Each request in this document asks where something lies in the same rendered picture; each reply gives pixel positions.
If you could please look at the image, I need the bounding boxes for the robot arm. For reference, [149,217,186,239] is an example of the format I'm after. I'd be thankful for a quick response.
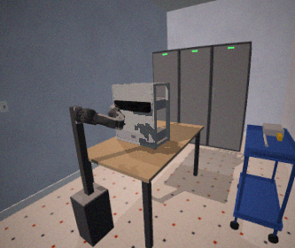
[74,105,125,130]

